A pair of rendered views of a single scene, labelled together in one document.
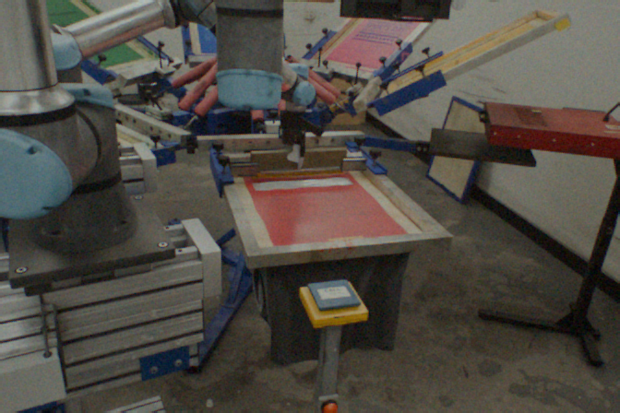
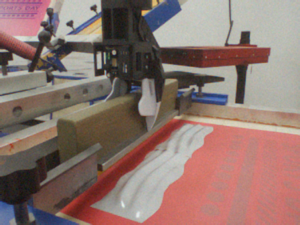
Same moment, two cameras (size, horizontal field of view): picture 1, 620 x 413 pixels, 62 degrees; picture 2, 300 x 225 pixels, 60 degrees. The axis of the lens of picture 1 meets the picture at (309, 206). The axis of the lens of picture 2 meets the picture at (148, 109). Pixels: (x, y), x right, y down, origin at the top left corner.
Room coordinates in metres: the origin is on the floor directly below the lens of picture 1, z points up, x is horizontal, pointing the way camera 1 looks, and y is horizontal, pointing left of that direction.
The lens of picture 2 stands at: (1.47, 0.36, 1.15)
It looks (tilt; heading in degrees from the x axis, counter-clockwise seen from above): 15 degrees down; 313
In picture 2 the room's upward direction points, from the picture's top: straight up
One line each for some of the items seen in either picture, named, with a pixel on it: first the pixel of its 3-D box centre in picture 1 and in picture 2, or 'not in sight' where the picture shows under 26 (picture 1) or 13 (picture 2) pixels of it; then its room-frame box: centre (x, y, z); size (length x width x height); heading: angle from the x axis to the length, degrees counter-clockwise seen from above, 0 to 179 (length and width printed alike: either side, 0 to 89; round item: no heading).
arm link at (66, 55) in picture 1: (52, 66); not in sight; (1.17, 0.59, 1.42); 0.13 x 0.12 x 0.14; 40
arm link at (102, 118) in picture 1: (72, 128); not in sight; (0.72, 0.35, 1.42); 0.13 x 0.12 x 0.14; 3
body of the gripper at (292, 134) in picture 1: (292, 126); (127, 40); (1.78, 0.07, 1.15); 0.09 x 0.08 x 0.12; 107
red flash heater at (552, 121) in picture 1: (555, 128); (209, 54); (2.29, -1.08, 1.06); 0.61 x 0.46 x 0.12; 77
